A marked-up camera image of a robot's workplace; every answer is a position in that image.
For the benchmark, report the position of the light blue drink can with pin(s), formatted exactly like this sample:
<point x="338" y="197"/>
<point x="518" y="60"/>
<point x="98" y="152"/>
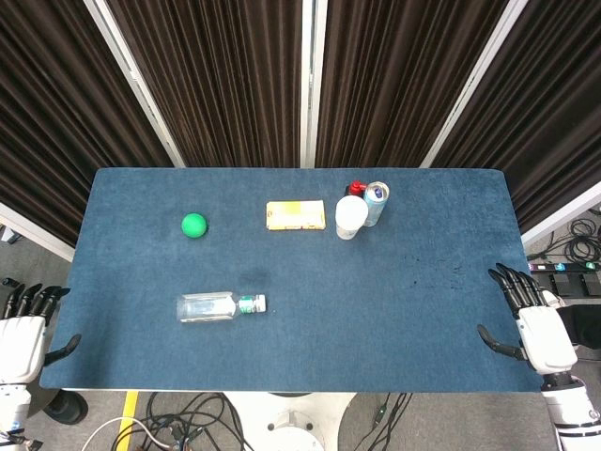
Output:
<point x="377" y="199"/>

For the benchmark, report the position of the dark brown curtain panel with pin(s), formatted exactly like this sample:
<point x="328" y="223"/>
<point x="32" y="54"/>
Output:
<point x="540" y="117"/>
<point x="394" y="80"/>
<point x="56" y="117"/>
<point x="225" y="80"/>

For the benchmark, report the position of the black foot pedal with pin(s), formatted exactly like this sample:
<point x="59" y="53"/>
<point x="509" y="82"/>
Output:
<point x="565" y="284"/>

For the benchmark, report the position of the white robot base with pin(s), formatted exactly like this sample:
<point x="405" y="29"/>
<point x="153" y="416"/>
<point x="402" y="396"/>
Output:
<point x="293" y="423"/>

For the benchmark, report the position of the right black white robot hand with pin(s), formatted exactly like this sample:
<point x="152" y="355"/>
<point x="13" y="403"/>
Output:
<point x="544" y="336"/>

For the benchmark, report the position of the red capped dark bottle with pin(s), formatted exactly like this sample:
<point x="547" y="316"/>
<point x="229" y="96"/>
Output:
<point x="357" y="187"/>

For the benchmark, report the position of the white bottle cap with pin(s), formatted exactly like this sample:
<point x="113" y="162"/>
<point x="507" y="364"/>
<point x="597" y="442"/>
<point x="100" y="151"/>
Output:
<point x="260" y="303"/>

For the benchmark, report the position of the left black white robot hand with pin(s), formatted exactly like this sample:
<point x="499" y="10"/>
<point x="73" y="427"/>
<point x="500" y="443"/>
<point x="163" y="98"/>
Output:
<point x="21" y="347"/>

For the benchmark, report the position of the black caster wheel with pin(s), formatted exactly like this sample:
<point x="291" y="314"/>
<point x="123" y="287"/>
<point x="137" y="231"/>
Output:
<point x="68" y="406"/>

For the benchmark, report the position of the white frame post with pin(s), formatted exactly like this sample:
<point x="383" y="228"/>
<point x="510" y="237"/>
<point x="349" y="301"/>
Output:
<point x="136" y="84"/>
<point x="312" y="80"/>
<point x="563" y="216"/>
<point x="33" y="230"/>
<point x="474" y="84"/>

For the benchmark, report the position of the white paper cup stack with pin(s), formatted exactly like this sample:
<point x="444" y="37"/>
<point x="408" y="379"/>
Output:
<point x="351" y="213"/>

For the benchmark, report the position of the transparent plastic bottle green label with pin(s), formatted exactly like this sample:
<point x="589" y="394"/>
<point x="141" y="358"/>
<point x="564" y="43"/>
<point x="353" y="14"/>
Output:
<point x="206" y="307"/>

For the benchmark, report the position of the yellow snack box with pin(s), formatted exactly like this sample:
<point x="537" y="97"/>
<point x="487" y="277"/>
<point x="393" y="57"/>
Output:
<point x="296" y="215"/>

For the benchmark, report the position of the blue table mat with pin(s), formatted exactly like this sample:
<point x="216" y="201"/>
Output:
<point x="328" y="305"/>

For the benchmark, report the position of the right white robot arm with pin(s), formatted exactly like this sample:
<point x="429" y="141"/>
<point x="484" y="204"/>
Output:
<point x="570" y="409"/>

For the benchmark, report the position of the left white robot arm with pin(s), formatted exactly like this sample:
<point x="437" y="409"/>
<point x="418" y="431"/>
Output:
<point x="11" y="406"/>

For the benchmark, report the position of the green ball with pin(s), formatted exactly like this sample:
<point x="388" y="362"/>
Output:
<point x="194" y="225"/>

